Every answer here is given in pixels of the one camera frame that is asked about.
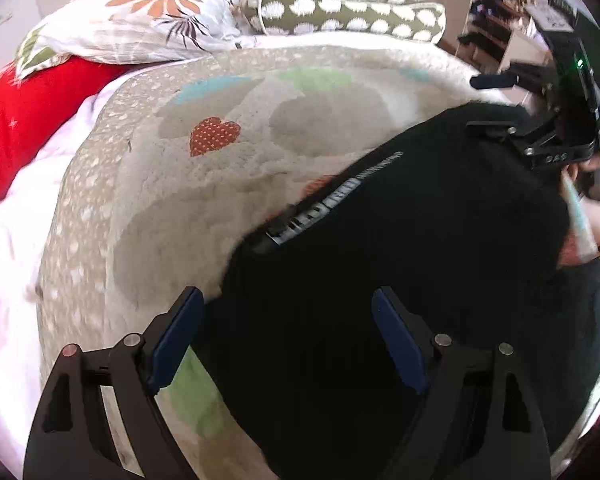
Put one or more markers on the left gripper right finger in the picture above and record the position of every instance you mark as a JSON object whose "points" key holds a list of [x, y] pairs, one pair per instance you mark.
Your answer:
{"points": [[475, 413]]}

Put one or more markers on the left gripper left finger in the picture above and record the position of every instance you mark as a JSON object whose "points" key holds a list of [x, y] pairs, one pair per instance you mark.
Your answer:
{"points": [[70, 437]]}

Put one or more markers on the black pants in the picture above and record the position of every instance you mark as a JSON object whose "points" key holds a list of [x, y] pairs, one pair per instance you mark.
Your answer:
{"points": [[467, 238]]}

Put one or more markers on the person right hand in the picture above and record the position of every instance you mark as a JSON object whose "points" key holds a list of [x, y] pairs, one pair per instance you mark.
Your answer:
{"points": [[597, 194]]}

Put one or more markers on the white bed sheet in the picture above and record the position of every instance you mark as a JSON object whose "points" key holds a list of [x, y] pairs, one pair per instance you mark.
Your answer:
{"points": [[25, 218]]}

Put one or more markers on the shoe rack with shoes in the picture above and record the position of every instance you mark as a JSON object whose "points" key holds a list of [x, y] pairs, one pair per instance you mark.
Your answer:
{"points": [[488, 27]]}

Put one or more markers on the heart pattern quilt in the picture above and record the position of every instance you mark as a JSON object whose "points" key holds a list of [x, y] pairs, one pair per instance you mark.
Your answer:
{"points": [[186, 159]]}

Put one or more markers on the green hedgehog bolster pillow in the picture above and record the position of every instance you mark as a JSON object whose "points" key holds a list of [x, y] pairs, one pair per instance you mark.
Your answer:
{"points": [[420, 20]]}

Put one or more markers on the red happy blanket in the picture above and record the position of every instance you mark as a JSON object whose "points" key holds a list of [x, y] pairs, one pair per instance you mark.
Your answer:
{"points": [[33, 109]]}

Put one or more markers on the floral white pillow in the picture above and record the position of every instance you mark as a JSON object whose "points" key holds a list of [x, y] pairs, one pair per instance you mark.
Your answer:
{"points": [[127, 32]]}

